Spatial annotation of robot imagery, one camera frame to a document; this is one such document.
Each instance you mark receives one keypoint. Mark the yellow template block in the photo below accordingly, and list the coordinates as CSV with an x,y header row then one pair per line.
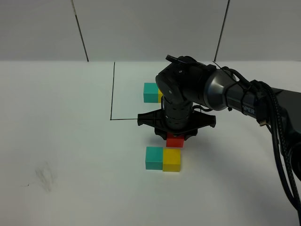
x,y
160,95

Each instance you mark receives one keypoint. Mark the teal template block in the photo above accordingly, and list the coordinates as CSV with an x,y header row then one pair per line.
x,y
150,93

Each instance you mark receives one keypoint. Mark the red block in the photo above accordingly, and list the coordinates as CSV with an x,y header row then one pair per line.
x,y
174,141

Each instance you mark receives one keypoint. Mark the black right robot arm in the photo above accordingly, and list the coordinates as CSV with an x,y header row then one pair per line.
x,y
187,85

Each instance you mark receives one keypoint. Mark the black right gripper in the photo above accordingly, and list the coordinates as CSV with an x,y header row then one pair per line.
x,y
176,119

